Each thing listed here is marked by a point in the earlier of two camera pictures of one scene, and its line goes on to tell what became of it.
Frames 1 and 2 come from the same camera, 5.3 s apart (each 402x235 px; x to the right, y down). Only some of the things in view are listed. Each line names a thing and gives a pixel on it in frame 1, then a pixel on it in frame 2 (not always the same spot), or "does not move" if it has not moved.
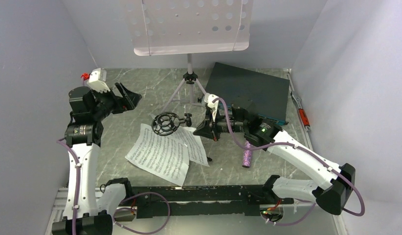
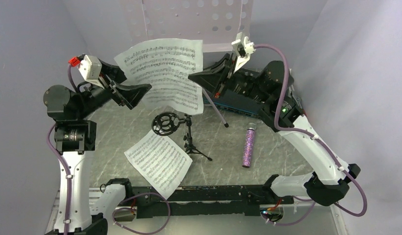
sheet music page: (197, 153) → (166, 65)
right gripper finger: (205, 130) → (215, 78)
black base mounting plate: (245, 200) does not move
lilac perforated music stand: (160, 27) does not move
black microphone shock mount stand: (166, 123) does not move
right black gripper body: (220, 124) → (245, 82)
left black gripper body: (106, 103) → (96, 91)
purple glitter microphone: (247, 155) does not move
